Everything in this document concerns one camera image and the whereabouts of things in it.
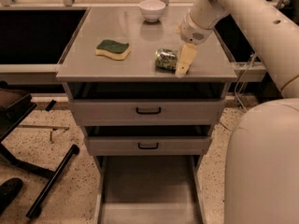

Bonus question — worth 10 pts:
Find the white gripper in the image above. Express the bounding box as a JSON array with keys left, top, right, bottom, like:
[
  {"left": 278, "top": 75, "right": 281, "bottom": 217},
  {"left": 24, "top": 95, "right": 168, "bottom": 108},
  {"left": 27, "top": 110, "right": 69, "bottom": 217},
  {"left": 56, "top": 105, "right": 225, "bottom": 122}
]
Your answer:
[{"left": 175, "top": 12, "right": 212, "bottom": 77}]

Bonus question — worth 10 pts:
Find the crushed green can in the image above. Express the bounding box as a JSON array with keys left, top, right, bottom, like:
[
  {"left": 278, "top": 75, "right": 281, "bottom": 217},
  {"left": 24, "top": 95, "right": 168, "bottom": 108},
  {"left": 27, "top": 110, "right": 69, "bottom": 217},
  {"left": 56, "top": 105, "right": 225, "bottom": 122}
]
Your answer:
[{"left": 155, "top": 49, "right": 178, "bottom": 71}]

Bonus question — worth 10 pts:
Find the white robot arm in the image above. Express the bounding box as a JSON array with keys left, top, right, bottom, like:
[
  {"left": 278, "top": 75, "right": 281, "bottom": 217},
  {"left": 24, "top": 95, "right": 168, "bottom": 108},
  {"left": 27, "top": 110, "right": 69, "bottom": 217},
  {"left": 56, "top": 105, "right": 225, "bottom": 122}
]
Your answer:
[{"left": 176, "top": 0, "right": 299, "bottom": 224}]

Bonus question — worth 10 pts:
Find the grey drawer cabinet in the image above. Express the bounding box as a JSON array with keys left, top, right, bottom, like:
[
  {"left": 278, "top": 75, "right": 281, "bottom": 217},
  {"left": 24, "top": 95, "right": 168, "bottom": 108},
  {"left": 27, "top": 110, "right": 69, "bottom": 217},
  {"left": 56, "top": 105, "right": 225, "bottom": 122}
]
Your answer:
[{"left": 55, "top": 5, "right": 237, "bottom": 224}]

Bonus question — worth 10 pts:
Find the grey middle drawer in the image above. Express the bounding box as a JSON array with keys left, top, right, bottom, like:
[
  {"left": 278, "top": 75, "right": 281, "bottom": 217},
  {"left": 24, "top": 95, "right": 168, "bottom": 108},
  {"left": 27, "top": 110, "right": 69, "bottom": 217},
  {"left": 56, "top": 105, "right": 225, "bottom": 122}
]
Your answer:
[{"left": 85, "top": 125, "right": 211, "bottom": 156}]

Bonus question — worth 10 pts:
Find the grey drawer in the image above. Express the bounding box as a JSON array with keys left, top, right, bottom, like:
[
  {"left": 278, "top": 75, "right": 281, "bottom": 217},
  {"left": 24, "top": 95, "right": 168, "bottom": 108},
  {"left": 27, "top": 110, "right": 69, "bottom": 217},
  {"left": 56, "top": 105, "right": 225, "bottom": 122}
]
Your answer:
[
  {"left": 67, "top": 81, "right": 226, "bottom": 127},
  {"left": 94, "top": 156, "right": 206, "bottom": 224},
  {"left": 85, "top": 125, "right": 211, "bottom": 156}
]

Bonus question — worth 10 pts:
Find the grey top drawer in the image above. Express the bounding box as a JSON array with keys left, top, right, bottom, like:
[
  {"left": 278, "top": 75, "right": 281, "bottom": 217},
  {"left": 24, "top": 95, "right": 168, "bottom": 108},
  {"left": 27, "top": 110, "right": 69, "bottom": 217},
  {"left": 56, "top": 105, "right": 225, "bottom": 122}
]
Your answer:
[{"left": 67, "top": 81, "right": 226, "bottom": 127}]

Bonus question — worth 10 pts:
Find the grey bottom drawer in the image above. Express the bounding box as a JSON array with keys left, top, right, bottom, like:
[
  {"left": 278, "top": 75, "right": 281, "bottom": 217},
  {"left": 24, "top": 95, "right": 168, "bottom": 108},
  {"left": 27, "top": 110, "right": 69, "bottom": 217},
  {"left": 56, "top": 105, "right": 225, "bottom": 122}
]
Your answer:
[{"left": 94, "top": 156, "right": 206, "bottom": 224}]

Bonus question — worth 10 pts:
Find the white ceramic bowl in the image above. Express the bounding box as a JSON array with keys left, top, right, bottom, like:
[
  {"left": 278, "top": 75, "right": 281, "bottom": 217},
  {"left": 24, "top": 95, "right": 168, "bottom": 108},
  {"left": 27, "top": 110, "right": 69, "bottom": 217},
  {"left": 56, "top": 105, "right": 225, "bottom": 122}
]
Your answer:
[{"left": 138, "top": 0, "right": 166, "bottom": 22}]

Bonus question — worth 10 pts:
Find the green yellow sponge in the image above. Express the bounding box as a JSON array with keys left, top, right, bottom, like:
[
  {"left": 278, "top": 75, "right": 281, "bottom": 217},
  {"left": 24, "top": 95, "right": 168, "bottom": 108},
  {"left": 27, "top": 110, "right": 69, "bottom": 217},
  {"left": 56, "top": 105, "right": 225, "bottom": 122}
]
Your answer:
[{"left": 95, "top": 39, "right": 131, "bottom": 61}]

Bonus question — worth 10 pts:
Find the black shoe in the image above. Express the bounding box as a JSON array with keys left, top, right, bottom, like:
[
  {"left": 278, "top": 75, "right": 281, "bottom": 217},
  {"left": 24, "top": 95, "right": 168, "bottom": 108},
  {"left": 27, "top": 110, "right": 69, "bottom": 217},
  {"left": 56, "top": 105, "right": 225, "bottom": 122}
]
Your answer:
[{"left": 0, "top": 177, "right": 22, "bottom": 215}]

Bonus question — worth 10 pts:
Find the white cable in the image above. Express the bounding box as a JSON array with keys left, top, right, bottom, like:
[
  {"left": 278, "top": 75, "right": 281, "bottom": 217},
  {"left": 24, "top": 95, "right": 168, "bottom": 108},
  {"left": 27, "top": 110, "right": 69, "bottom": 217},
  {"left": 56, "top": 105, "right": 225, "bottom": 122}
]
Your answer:
[{"left": 218, "top": 53, "right": 260, "bottom": 133}]

